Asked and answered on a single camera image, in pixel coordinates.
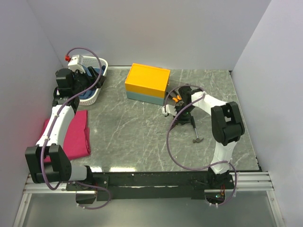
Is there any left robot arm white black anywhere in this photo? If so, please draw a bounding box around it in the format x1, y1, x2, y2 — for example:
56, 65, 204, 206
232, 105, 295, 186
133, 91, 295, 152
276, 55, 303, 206
25, 66, 106, 190

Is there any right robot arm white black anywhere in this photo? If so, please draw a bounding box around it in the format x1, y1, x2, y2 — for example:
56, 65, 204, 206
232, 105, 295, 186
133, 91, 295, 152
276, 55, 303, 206
163, 85, 245, 189

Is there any orange grey drawer box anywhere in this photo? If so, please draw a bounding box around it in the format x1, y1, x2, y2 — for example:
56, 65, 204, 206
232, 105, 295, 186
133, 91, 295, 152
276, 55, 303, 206
125, 63, 170, 105

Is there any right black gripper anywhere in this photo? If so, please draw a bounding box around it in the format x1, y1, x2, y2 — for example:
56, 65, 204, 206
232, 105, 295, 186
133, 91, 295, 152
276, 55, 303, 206
170, 104, 195, 126

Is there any orange black pliers small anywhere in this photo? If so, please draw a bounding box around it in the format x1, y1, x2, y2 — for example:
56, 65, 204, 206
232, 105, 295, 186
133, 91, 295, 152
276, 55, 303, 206
166, 90, 182, 103

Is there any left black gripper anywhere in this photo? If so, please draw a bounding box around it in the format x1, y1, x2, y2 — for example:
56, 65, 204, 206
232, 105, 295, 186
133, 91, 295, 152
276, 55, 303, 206
71, 66, 107, 95

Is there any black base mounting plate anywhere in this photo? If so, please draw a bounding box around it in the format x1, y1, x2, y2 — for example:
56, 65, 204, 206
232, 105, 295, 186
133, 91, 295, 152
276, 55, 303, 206
66, 170, 235, 201

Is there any small black hammer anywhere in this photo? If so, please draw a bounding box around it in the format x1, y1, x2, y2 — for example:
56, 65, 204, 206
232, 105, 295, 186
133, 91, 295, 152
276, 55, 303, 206
191, 116, 204, 143

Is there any aluminium rail frame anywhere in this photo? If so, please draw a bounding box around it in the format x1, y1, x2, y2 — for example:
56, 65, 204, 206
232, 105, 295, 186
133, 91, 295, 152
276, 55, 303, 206
14, 172, 285, 227

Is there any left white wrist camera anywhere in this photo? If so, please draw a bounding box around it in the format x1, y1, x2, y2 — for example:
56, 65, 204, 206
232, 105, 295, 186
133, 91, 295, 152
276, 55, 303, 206
65, 55, 85, 73

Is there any purple cable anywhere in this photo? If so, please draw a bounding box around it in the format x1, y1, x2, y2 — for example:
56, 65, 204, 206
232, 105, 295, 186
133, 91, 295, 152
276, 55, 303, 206
40, 47, 111, 210
163, 84, 237, 206

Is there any pink folded cloth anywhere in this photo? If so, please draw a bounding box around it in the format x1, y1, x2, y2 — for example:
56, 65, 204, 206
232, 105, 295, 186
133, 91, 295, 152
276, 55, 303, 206
36, 106, 91, 160

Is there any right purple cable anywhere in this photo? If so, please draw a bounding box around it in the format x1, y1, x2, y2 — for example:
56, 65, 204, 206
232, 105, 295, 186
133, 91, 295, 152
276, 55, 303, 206
163, 84, 237, 206

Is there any clear plastic drawer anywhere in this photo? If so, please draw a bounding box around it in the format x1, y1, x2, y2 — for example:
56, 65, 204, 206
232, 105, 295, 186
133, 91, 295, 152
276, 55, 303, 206
163, 79, 189, 106

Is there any blue cloth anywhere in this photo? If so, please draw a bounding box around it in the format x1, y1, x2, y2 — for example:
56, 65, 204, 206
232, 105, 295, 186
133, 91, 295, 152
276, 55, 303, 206
79, 66, 105, 100

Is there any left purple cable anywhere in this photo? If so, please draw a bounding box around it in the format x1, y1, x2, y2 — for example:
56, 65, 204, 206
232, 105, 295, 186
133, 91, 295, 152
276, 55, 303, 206
40, 47, 111, 210

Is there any white plastic basket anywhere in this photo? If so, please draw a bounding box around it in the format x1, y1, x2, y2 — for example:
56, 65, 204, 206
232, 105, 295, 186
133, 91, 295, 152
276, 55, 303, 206
79, 56, 108, 106

